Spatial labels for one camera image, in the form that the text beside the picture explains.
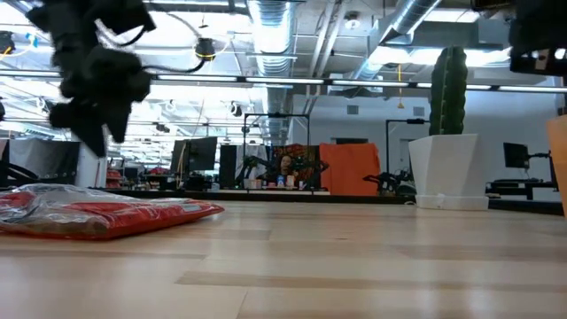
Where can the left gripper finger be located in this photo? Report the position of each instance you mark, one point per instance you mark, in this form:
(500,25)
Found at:
(118,122)
(82,126)

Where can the red popcorn bag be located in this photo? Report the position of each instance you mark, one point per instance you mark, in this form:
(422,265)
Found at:
(124,217)

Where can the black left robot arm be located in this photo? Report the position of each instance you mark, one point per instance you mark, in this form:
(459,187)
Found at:
(88,17)

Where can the black background robot arm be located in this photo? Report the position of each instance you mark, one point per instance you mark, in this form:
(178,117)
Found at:
(390,181)
(250,166)

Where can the white pillar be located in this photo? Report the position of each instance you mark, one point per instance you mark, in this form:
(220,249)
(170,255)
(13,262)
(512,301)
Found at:
(90,170)

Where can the dark curtain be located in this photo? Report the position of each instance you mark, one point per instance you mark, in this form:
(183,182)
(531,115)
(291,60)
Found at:
(44,159)

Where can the black monitor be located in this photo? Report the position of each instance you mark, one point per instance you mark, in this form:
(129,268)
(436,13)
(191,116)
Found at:
(516,155)
(199,153)

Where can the green cactus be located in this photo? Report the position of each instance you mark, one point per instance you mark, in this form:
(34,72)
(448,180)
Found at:
(448,88)

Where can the black cabinet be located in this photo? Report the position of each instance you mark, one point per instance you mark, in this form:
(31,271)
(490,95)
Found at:
(228,166)

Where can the black desk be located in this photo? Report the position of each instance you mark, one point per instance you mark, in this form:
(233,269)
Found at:
(509,188)

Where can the white plant pot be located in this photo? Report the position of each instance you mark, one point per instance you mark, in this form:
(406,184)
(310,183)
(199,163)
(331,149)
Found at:
(447,173)

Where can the person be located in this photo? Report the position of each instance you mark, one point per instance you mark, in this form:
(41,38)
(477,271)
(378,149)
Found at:
(285,168)

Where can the black overhead light bar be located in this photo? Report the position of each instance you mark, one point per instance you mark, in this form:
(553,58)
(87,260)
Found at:
(328,79)

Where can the orange cloth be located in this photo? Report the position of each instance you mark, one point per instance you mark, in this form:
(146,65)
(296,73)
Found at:
(350,168)

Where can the black hanging camera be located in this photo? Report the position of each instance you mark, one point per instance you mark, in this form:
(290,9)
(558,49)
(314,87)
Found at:
(205,48)

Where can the silver ventilation duct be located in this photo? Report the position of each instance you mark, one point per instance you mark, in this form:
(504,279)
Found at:
(407,17)
(270,35)

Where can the black stand frame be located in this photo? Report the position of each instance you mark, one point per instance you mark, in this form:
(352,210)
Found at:
(274,115)
(416,121)

